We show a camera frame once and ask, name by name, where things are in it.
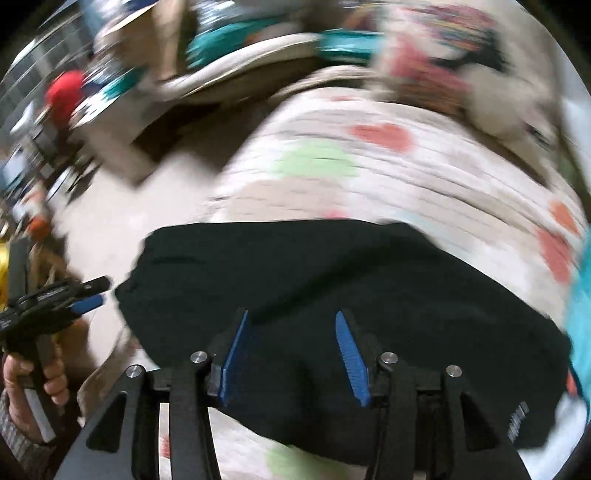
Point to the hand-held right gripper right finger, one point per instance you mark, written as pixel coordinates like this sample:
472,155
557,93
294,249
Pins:
353,362

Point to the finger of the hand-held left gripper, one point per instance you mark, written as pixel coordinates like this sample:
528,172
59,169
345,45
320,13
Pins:
85,286
87,303

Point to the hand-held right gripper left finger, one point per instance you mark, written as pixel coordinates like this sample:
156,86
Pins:
233,357

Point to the black pants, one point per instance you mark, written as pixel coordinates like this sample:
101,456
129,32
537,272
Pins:
300,277

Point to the person's left forearm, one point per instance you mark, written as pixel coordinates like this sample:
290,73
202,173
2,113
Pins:
18,445

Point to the person's left hand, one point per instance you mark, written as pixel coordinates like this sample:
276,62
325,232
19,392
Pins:
55,381

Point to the yellow object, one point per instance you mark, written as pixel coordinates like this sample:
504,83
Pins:
3,272

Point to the heart print bedsheet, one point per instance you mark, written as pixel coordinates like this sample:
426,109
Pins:
369,175

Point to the red object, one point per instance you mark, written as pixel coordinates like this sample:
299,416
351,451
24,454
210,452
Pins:
64,97

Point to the teal cloth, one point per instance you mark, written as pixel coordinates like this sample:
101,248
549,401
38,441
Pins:
581,314

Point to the beige cushion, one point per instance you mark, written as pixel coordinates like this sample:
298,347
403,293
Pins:
240,60

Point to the colourful printed pillow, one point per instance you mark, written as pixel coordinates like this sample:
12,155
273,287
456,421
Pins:
438,60

